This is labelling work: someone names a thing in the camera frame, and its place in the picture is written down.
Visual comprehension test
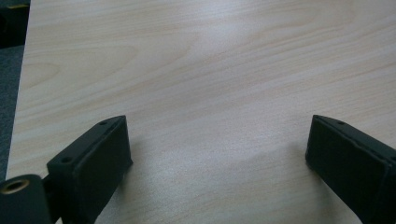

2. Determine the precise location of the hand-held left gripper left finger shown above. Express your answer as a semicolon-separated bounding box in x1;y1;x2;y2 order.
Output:
46;115;134;224

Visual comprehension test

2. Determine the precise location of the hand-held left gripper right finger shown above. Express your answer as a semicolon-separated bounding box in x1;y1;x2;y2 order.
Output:
304;114;396;224

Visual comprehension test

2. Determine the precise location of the dark box with yellow edge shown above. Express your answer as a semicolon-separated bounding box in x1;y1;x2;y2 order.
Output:
0;3;31;49

